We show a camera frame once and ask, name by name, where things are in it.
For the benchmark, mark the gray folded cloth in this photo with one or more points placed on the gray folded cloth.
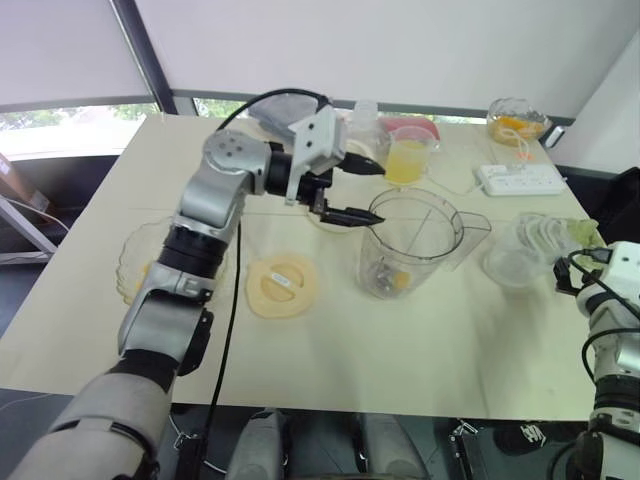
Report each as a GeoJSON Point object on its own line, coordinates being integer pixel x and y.
{"type": "Point", "coordinates": [280, 112]}

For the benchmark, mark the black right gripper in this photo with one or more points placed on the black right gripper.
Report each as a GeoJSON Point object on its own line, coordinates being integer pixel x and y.
{"type": "Point", "coordinates": [567, 277]}

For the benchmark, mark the orange segment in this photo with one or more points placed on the orange segment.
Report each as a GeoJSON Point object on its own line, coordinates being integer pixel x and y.
{"type": "Point", "coordinates": [400, 278]}

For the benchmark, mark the measuring cup with orange juice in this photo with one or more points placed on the measuring cup with orange juice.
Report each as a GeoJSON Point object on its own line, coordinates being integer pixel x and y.
{"type": "Point", "coordinates": [407, 165]}

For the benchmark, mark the white power strip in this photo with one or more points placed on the white power strip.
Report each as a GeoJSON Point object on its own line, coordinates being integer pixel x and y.
{"type": "Point", "coordinates": [520, 179]}

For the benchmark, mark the clear plastic container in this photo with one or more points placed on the clear plastic container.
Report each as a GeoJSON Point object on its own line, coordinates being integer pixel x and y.
{"type": "Point", "coordinates": [510, 260]}

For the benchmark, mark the black and white adapter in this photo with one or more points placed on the black and white adapter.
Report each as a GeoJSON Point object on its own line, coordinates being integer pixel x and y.
{"type": "Point", "coordinates": [556, 137]}

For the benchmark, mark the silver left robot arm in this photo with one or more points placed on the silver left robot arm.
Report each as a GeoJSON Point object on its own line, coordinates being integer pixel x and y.
{"type": "Point", "coordinates": [220, 200]}

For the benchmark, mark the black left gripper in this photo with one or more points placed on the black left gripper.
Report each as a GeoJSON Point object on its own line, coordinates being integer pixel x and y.
{"type": "Point", "coordinates": [315, 187]}

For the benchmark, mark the cream blender lid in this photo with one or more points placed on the cream blender lid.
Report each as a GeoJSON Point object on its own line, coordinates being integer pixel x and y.
{"type": "Point", "coordinates": [270, 300]}

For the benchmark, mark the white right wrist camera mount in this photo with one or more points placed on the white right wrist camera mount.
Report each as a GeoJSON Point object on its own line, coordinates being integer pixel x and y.
{"type": "Point", "coordinates": [625, 265]}

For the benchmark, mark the clear glass plate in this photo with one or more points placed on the clear glass plate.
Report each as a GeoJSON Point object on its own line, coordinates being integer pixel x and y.
{"type": "Point", "coordinates": [132, 250]}

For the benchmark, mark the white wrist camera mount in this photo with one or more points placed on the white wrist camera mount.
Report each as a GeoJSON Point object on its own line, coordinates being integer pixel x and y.
{"type": "Point", "coordinates": [317, 140]}
{"type": "Point", "coordinates": [625, 265]}

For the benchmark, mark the brown cardboard box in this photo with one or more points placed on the brown cardboard box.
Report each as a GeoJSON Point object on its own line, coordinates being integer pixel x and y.
{"type": "Point", "coordinates": [20, 185]}

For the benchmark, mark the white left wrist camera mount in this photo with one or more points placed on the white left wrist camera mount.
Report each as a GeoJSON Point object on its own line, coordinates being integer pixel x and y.
{"type": "Point", "coordinates": [317, 140]}

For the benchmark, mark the glass bowl with orange segments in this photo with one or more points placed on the glass bowl with orange segments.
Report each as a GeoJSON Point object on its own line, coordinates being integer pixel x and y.
{"type": "Point", "coordinates": [520, 127]}

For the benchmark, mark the white metal stand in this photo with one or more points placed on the white metal stand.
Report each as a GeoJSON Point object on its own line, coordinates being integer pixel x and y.
{"type": "Point", "coordinates": [27, 230]}

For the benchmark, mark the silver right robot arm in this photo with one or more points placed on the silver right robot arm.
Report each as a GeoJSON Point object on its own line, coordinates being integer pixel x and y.
{"type": "Point", "coordinates": [622, 350]}

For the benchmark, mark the clear plastic bottle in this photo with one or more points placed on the clear plastic bottle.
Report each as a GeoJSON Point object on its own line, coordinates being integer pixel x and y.
{"type": "Point", "coordinates": [365, 120]}

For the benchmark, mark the dark gray rounded shape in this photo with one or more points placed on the dark gray rounded shape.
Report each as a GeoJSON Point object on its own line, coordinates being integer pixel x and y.
{"type": "Point", "coordinates": [260, 445]}

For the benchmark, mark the black window frame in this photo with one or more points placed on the black window frame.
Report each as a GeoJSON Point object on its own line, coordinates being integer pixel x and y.
{"type": "Point", "coordinates": [150, 60]}

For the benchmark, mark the green cloth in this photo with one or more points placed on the green cloth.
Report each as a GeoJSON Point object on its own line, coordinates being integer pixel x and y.
{"type": "Point", "coordinates": [582, 230]}

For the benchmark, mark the clear blender jar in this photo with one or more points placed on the clear blender jar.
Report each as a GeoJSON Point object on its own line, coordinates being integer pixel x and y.
{"type": "Point", "coordinates": [380, 240]}

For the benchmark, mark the black fabric object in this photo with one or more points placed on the black fabric object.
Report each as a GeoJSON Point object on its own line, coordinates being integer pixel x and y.
{"type": "Point", "coordinates": [620, 210]}

